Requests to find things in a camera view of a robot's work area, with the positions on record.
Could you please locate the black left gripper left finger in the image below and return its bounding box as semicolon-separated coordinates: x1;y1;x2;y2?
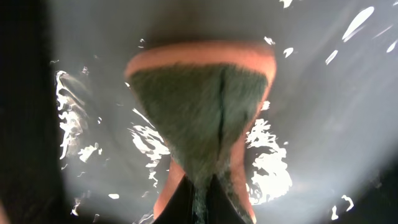
152;176;195;224

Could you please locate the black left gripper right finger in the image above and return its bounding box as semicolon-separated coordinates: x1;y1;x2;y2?
206;175;245;224

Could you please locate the green and orange sponge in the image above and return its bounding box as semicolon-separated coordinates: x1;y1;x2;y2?
125;41;277;223

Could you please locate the black tray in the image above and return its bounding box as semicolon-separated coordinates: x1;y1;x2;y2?
1;0;397;223

